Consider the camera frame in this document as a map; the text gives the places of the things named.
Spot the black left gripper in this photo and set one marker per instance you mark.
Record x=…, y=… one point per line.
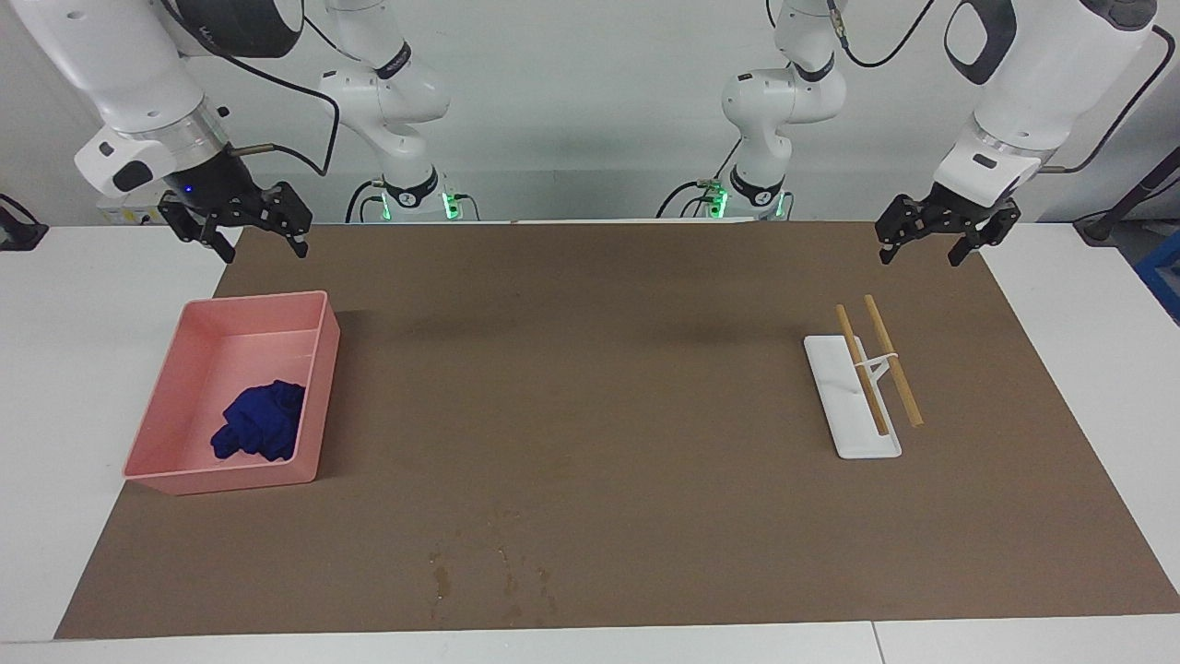
x=959, y=214

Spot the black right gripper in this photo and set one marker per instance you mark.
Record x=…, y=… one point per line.
x=221, y=189

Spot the blue towel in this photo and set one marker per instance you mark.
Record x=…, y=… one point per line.
x=263, y=420

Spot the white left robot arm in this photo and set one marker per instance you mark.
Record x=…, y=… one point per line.
x=1042, y=83

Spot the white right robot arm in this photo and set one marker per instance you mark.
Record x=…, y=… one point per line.
x=111, y=65

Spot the pink plastic bin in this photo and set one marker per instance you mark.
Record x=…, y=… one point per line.
x=212, y=341

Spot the black stand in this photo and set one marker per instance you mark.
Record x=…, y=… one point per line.
x=1106, y=226

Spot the black clamp device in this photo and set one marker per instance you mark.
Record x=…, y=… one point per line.
x=18, y=235

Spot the white rack with wooden rods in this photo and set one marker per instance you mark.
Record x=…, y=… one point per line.
x=862, y=441

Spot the brown table mat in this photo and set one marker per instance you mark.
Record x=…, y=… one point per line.
x=645, y=369

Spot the white wall socket box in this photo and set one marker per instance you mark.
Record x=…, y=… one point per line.
x=120, y=213

